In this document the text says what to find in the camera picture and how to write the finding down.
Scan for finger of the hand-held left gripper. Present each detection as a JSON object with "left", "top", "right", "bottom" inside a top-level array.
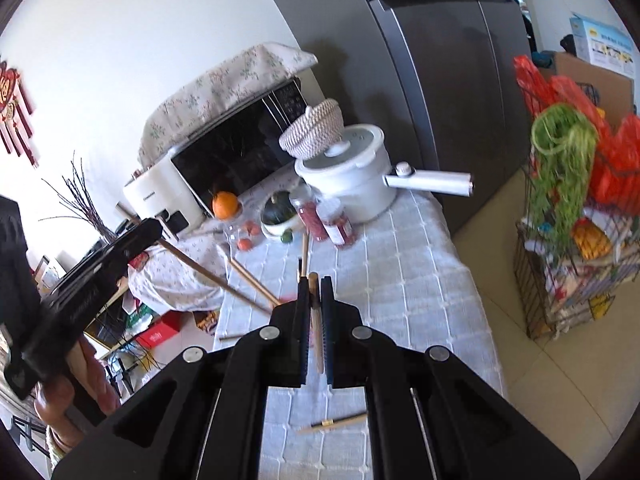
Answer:
[{"left": 46, "top": 219, "right": 165, "bottom": 329}]

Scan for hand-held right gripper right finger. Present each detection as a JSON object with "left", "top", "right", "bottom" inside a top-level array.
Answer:
[{"left": 320, "top": 276, "right": 582, "bottom": 480}]

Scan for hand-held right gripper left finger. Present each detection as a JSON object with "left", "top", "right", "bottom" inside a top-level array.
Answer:
[{"left": 51, "top": 277, "right": 311, "bottom": 480}]

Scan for person's left hand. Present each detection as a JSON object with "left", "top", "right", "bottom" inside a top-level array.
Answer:
[{"left": 36, "top": 337, "right": 122, "bottom": 456}]

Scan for dry twig bunch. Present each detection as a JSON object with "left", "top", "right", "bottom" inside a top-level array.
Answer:
[{"left": 40, "top": 152, "right": 118, "bottom": 246}]

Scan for floral tablecloth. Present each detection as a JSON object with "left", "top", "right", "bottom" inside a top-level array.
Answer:
[{"left": 127, "top": 232, "right": 236, "bottom": 313}]

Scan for black tipped chopstick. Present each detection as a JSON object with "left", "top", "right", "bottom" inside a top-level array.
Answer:
[{"left": 297, "top": 411, "right": 369, "bottom": 434}]

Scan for red box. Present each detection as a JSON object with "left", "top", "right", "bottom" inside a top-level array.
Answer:
[{"left": 136, "top": 310, "right": 181, "bottom": 350}]

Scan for white air fryer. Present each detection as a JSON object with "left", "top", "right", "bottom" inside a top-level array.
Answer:
[{"left": 122, "top": 160, "right": 206, "bottom": 241}]

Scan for white checkered tablecloth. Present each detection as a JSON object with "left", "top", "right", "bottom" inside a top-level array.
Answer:
[{"left": 212, "top": 165, "right": 508, "bottom": 480}]

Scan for white bowl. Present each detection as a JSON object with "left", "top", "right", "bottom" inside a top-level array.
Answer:
[{"left": 261, "top": 210, "right": 306, "bottom": 240}]

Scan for clear glass jar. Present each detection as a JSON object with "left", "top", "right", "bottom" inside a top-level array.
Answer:
[{"left": 224, "top": 220, "right": 261, "bottom": 252}]

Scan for small red-filled jar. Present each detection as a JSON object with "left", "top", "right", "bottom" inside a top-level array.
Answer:
[{"left": 317, "top": 199, "right": 357, "bottom": 250}]

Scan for tall red-filled jar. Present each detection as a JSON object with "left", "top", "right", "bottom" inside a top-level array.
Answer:
[{"left": 290, "top": 186, "right": 328, "bottom": 242}]

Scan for orange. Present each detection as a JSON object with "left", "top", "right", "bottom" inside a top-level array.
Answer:
[{"left": 212, "top": 191, "right": 239, "bottom": 220}]

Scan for green squash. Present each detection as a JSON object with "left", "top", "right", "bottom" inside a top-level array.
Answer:
[{"left": 262, "top": 191, "right": 296, "bottom": 225}]

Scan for white electric pot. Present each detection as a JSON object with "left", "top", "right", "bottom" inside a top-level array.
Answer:
[{"left": 295, "top": 124, "right": 473, "bottom": 223}]

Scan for microwave oven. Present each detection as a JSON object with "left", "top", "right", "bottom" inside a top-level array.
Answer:
[{"left": 170, "top": 76, "right": 313, "bottom": 216}]

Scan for red hanging ornament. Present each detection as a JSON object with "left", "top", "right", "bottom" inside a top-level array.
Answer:
[{"left": 0, "top": 57, "right": 40, "bottom": 167}]

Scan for floral microwave cover cloth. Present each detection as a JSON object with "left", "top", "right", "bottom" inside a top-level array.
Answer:
[{"left": 139, "top": 42, "right": 319, "bottom": 166}]

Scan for woven basket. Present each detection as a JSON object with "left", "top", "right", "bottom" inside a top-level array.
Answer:
[{"left": 279, "top": 99, "right": 346, "bottom": 160}]

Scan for grey refrigerator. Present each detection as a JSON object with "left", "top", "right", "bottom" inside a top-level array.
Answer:
[{"left": 250, "top": 0, "right": 533, "bottom": 233}]

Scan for orange snack packet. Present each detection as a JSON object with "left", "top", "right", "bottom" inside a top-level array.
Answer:
[{"left": 572, "top": 220, "right": 614, "bottom": 261}]

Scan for green vegetable bunch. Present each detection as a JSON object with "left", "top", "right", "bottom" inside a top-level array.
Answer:
[{"left": 530, "top": 104, "right": 598, "bottom": 261}]

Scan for red plastic bags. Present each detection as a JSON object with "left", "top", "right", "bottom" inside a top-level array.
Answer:
[{"left": 515, "top": 56, "right": 640, "bottom": 203}]

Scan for brown cardboard box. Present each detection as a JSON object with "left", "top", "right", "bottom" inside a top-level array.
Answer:
[{"left": 552, "top": 52, "right": 636, "bottom": 111}]

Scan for blue and white box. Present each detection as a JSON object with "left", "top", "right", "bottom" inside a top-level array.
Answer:
[{"left": 569, "top": 12, "right": 633, "bottom": 78}]

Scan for black wire rack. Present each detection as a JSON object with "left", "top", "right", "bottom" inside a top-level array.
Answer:
[{"left": 512, "top": 85, "right": 640, "bottom": 343}]

